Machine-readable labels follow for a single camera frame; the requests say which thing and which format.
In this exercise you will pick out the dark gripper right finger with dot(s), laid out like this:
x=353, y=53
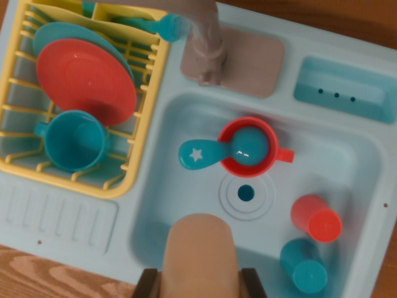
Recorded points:
x=252, y=285

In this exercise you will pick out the teal toy tumbler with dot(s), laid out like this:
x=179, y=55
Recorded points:
x=304, y=267

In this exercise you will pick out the yellow dish rack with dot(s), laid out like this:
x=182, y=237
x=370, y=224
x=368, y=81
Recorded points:
x=145, y=124

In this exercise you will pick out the red toy mug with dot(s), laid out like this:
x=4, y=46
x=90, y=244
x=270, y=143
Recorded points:
x=248, y=170

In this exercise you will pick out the teal toy mug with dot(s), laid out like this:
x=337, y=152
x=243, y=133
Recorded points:
x=74, y=142

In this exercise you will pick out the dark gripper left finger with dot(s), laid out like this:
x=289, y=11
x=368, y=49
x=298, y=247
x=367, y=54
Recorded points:
x=149, y=285

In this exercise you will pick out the beige detergent bottle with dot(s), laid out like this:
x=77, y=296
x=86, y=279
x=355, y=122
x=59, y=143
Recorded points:
x=201, y=254

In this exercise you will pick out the light blue toy sink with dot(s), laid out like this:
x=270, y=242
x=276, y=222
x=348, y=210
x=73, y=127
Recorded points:
x=335, y=161

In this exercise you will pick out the teal toy plate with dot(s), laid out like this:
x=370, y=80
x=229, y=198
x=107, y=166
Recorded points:
x=62, y=31

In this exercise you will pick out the grey toy faucet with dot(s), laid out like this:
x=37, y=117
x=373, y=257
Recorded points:
x=254, y=62

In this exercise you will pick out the red toy plate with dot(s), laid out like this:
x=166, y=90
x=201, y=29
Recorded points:
x=87, y=80

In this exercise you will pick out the teal toy fork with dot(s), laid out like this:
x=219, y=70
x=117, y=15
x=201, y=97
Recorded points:
x=170, y=28

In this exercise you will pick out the red toy tumbler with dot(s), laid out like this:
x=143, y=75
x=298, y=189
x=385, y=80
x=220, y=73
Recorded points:
x=319, y=220

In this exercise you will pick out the teal spoon with white star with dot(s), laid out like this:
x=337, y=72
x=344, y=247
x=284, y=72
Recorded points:
x=248, y=146

